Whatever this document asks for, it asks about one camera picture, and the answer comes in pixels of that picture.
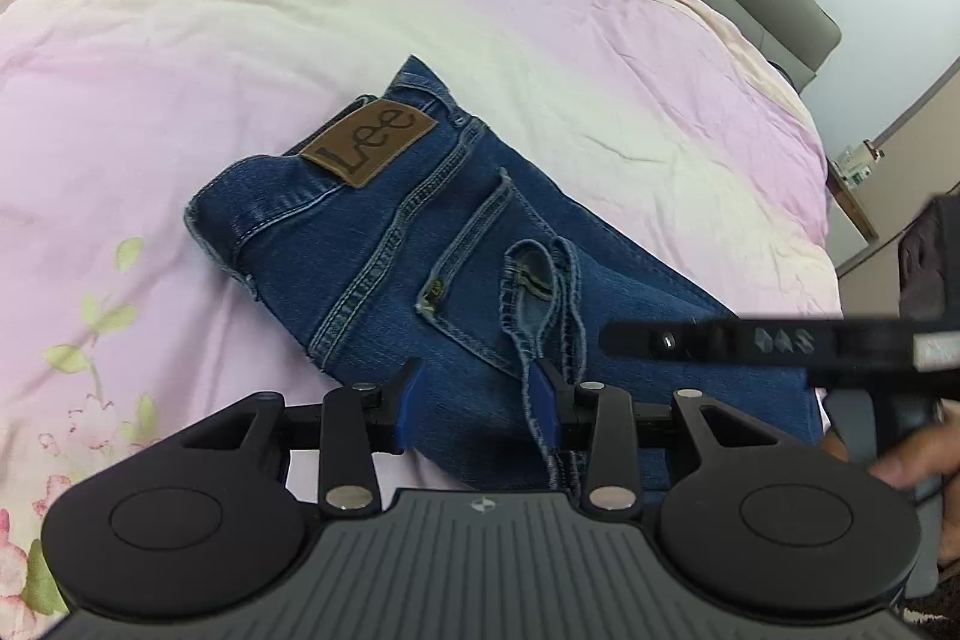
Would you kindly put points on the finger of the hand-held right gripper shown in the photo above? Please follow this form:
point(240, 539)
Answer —
point(750, 344)

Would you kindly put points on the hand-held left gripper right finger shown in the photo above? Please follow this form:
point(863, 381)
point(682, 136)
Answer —
point(541, 407)

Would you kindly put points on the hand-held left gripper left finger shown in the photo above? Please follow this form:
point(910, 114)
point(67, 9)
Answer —
point(405, 407)

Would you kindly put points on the blue denim pants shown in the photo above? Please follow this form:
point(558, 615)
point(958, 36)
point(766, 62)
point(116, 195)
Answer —
point(390, 235)

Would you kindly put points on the person's right hand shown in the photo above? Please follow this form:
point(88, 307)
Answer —
point(934, 456)

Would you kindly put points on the beige wardrobe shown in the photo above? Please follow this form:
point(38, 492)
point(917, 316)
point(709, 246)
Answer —
point(907, 175)

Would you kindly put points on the white nightstand with brown top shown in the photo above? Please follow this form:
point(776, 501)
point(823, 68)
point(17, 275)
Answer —
point(851, 197)

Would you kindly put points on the clear bottle with green label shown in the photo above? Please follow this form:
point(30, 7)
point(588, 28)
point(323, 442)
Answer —
point(855, 164)

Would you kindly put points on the pink cream floral quilt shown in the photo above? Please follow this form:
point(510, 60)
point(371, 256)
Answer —
point(225, 25)

